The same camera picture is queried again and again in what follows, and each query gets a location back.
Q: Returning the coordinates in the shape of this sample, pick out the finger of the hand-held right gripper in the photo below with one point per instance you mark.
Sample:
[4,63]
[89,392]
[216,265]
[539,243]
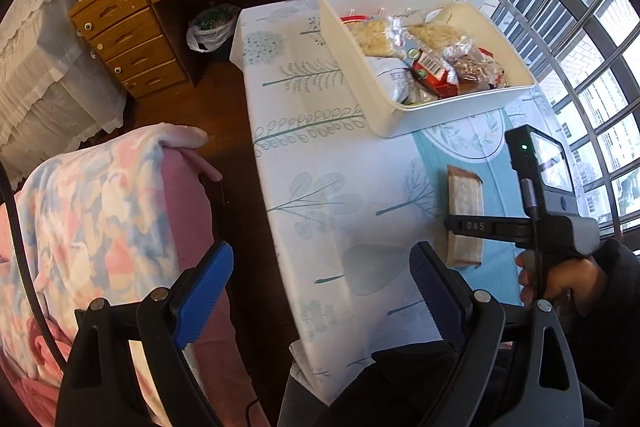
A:
[475,226]

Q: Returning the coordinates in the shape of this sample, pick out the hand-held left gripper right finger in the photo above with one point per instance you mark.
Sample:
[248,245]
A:
[440,297]

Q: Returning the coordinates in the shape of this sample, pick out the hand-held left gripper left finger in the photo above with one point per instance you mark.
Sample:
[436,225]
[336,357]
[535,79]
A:
[205,292]

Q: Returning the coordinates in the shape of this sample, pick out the beige cracker packet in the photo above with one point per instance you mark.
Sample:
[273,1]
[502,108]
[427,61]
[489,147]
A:
[465,197]

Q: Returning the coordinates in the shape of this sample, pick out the white plastic storage bin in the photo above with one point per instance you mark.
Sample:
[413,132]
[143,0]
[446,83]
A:
[350,72]

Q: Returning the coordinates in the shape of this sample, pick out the person's right forearm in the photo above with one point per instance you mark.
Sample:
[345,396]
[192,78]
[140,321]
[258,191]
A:
[615,307]

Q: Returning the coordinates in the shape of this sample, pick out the person's right hand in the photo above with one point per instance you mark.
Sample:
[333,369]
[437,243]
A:
[560,277]

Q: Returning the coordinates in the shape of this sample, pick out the person's dark clothing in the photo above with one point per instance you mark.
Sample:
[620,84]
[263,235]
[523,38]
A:
[380,387]

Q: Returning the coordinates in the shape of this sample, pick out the clear packet of brown nuts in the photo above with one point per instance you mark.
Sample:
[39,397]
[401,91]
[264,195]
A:
[475,69]

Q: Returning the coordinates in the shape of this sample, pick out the floral fleece blanket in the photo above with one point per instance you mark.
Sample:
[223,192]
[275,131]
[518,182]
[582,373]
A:
[100,207]

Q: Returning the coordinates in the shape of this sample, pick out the metal framed window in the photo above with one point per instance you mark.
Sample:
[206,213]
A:
[590,24]

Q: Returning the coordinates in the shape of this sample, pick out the leaf printed tablecloth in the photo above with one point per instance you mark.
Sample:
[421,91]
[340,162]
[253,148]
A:
[325,187]

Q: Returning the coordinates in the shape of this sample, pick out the clear puffed rice cracker packet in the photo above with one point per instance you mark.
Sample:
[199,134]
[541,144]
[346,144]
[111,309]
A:
[440,37]
[375,37]

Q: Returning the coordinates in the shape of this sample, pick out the coral pink fleece blanket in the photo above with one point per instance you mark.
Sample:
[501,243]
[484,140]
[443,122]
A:
[30,372]

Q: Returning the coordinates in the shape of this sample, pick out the trash bin with bag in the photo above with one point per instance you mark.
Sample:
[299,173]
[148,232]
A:
[200,37]

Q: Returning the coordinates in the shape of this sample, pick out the white lace furniture cover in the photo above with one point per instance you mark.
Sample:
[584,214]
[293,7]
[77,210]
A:
[45,72]

